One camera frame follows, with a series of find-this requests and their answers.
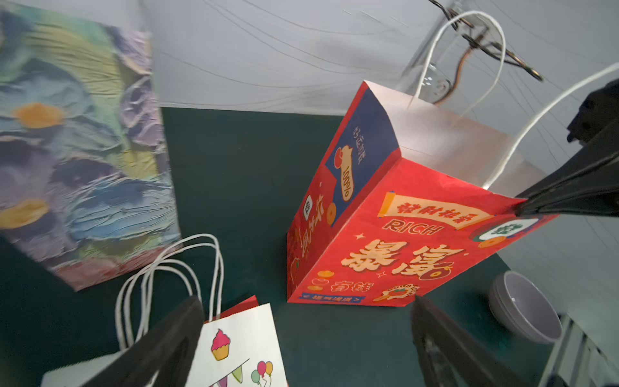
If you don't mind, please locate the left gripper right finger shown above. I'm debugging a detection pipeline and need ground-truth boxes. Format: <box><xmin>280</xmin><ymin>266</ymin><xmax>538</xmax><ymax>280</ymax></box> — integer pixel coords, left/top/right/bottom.
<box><xmin>410</xmin><ymin>297</ymin><xmax>525</xmax><ymax>386</ymax></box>

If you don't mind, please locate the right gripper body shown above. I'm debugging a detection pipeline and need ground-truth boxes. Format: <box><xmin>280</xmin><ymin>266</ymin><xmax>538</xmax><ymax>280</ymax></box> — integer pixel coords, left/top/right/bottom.
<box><xmin>567</xmin><ymin>79</ymin><xmax>618</xmax><ymax>145</ymax></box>

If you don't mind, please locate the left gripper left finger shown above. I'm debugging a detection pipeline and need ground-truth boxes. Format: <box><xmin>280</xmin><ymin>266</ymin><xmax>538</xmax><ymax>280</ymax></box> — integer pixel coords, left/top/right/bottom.
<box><xmin>85</xmin><ymin>296</ymin><xmax>204</xmax><ymax>386</ymax></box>

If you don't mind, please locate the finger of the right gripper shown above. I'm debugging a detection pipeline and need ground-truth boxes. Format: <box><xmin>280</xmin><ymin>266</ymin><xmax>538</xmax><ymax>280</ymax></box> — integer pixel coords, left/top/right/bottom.
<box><xmin>515</xmin><ymin>120</ymin><xmax>618</xmax><ymax>217</ymax></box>

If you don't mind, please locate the white paper bag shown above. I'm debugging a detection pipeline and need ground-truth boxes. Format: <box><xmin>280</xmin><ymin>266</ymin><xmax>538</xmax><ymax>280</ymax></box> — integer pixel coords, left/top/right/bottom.
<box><xmin>40</xmin><ymin>233</ymin><xmax>288</xmax><ymax>386</ymax></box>

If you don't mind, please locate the red paper bag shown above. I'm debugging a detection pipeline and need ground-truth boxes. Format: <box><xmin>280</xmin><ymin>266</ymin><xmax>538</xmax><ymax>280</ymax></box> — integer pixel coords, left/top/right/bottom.
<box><xmin>214</xmin><ymin>295</ymin><xmax>260</xmax><ymax>320</ymax></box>
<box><xmin>286</xmin><ymin>10</ymin><xmax>619</xmax><ymax>308</ymax></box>

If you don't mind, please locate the floral paper bag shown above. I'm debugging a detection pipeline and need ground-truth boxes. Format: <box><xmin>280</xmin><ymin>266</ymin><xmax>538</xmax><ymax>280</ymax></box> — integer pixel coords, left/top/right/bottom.
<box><xmin>1</xmin><ymin>1</ymin><xmax>181</xmax><ymax>291</ymax></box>

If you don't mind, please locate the pink bowl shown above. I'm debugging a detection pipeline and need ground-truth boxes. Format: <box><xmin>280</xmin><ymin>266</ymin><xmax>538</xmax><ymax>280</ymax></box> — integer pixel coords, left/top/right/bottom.
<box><xmin>488</xmin><ymin>271</ymin><xmax>563</xmax><ymax>344</ymax></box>

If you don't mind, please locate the scrolled metal glass rack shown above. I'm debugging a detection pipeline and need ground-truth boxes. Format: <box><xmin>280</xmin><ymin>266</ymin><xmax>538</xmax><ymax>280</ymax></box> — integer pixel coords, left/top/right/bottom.
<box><xmin>429</xmin><ymin>1</ymin><xmax>545</xmax><ymax>106</ymax></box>

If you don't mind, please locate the wine glass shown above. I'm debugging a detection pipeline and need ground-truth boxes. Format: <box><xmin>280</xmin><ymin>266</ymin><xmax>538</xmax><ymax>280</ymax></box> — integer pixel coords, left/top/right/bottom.
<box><xmin>393</xmin><ymin>3</ymin><xmax>460</xmax><ymax>103</ymax></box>

